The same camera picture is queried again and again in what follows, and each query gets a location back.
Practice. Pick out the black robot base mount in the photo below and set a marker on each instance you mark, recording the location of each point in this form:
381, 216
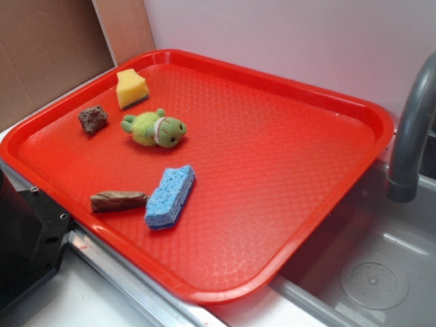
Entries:
34, 232

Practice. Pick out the grey toy sink basin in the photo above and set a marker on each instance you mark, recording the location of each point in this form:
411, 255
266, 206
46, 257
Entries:
370, 263

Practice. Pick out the brown wood-like piece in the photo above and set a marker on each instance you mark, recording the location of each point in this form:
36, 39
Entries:
110, 201

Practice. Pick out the brown cardboard panel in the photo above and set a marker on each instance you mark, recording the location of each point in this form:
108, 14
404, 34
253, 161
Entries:
49, 48

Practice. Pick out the brown rock-like chunk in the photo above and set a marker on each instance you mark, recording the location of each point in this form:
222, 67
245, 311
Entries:
93, 119

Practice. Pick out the grey sink faucet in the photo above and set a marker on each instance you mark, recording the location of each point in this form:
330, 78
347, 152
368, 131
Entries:
413, 152

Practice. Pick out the red plastic tray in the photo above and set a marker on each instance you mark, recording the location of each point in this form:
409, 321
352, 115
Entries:
272, 157

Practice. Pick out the green plush turtle toy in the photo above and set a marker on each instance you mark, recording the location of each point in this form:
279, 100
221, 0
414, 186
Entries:
154, 129

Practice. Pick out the yellow sponge with dark base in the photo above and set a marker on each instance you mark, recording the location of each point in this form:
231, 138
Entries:
131, 88

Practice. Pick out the blue cellulose sponge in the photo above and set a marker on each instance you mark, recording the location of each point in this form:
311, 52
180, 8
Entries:
165, 205

